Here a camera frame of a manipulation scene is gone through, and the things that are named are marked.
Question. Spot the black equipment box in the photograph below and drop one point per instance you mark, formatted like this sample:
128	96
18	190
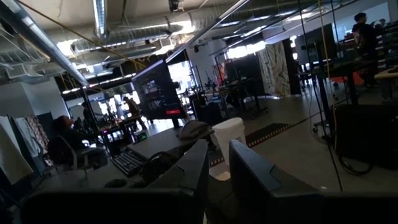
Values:
367	133

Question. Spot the black orange striped mat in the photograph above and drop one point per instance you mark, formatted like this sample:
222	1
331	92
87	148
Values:
267	132

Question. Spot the person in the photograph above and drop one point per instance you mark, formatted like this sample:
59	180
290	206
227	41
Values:
132	107
71	137
87	112
365	37

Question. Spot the dark grey desk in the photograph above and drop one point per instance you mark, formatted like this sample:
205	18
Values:
155	141

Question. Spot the patterned white curtain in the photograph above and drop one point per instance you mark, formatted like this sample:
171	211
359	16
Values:
273	68

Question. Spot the computer monitor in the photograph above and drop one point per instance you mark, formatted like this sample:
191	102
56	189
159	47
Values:
155	93

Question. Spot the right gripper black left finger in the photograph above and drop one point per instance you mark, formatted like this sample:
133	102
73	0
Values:
192	174

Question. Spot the white hanging cloth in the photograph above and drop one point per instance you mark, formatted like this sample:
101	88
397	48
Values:
12	155

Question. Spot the black computer mouse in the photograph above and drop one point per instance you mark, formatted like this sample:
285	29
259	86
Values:
115	183

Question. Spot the black keyboard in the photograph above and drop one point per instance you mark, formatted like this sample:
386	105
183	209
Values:
127	163

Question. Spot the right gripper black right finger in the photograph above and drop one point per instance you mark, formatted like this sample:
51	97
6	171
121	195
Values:
255	177

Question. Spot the black work table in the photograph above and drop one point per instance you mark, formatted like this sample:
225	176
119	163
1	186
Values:
351	67

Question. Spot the office chair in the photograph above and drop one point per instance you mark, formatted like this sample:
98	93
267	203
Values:
77	158

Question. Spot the silver spiral air duct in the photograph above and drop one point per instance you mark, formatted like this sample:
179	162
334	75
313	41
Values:
130	37

